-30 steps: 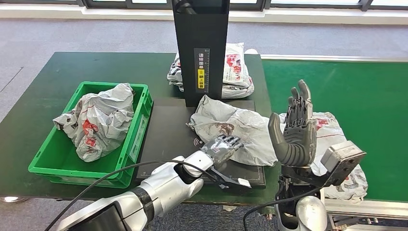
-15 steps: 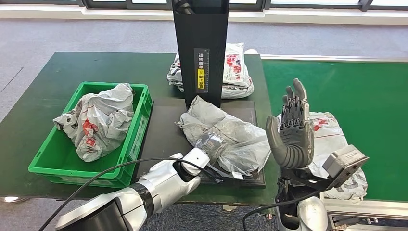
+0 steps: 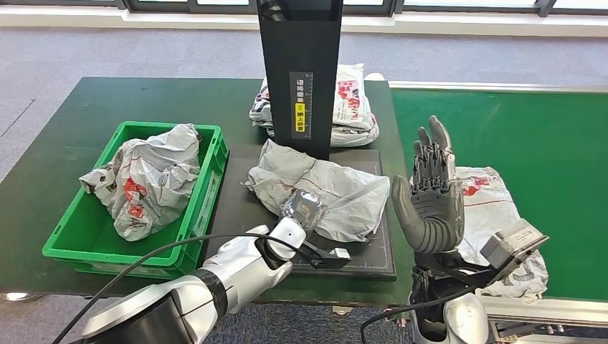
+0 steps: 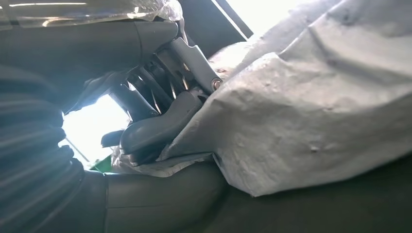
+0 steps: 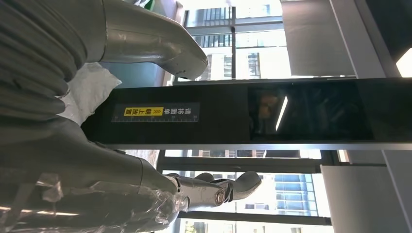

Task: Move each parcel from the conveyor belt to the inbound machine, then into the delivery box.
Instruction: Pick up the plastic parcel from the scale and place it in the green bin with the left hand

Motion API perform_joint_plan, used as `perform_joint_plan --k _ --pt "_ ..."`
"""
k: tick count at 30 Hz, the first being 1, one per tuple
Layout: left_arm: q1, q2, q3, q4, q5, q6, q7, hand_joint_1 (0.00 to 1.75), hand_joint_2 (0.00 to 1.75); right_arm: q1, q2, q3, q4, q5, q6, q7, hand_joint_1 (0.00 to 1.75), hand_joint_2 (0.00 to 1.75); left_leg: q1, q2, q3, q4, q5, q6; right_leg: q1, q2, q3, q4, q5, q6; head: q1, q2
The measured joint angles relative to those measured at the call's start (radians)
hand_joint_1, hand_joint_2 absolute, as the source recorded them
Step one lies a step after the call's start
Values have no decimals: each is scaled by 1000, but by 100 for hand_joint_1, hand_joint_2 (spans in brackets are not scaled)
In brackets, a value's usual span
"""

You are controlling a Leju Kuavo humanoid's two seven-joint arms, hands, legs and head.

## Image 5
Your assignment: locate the black inbound scanner machine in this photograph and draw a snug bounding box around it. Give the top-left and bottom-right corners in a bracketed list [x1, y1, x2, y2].
[80, 76, 412, 151]

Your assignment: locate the dark window frame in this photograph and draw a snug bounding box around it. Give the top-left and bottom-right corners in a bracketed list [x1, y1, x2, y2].
[156, 0, 412, 233]

